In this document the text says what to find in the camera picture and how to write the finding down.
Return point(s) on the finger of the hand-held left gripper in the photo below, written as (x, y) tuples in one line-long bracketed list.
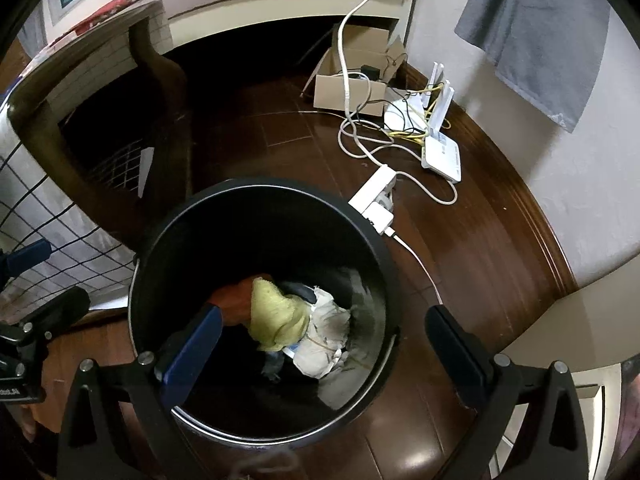
[(65, 305), (30, 252)]

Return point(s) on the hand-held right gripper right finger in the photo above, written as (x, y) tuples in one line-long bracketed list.
[(452, 355)]

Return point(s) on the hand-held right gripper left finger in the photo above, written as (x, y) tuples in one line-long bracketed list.
[(192, 355)]

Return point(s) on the orange plastic bag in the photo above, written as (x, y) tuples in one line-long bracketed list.
[(232, 302)]

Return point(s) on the yellow cloth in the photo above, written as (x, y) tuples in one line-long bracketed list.
[(275, 315)]

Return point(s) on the black plastic bucket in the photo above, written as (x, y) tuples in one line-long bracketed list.
[(200, 240)]

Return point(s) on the beige knotted stocking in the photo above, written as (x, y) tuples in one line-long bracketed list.
[(322, 330)]

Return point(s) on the white grid tablecloth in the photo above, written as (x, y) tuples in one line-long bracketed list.
[(30, 210)]

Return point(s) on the white bedside cabinet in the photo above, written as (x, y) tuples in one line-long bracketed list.
[(575, 330)]

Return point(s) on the white charger plug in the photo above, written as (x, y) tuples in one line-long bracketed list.
[(381, 217)]

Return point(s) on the white power strip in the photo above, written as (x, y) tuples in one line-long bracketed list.
[(372, 185)]

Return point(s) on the white router with antennas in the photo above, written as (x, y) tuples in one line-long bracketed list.
[(442, 157)]

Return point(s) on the small white network box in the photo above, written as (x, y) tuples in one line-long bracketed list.
[(400, 115)]

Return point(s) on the small open cardboard box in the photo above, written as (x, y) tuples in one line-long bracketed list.
[(330, 95)]

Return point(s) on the black power adapter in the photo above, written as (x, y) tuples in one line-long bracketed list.
[(371, 72)]

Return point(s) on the large cardboard box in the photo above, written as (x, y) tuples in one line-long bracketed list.
[(360, 37)]

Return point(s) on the grey tied curtain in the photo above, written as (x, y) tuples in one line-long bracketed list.
[(540, 20)]

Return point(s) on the bed with red headboard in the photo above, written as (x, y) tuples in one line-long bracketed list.
[(300, 5)]

